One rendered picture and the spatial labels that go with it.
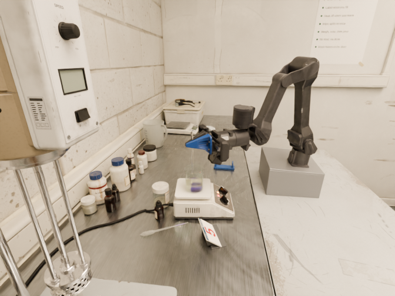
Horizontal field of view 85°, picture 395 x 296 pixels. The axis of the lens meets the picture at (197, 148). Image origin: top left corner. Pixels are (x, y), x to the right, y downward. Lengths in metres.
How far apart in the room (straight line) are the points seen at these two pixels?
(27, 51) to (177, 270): 0.54
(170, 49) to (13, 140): 1.90
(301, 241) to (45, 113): 0.69
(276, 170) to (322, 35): 1.54
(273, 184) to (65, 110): 0.76
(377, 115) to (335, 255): 1.91
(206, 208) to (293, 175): 0.36
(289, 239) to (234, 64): 1.62
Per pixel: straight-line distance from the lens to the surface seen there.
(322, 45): 2.21
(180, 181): 0.79
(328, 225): 0.85
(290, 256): 0.70
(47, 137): 0.27
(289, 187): 0.91
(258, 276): 0.63
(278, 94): 0.73
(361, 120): 2.47
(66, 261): 0.45
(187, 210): 0.73
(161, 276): 0.62
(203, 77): 2.03
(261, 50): 2.09
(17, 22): 0.26
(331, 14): 2.24
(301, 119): 0.83
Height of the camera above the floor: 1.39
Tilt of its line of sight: 22 degrees down
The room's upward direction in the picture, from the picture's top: straight up
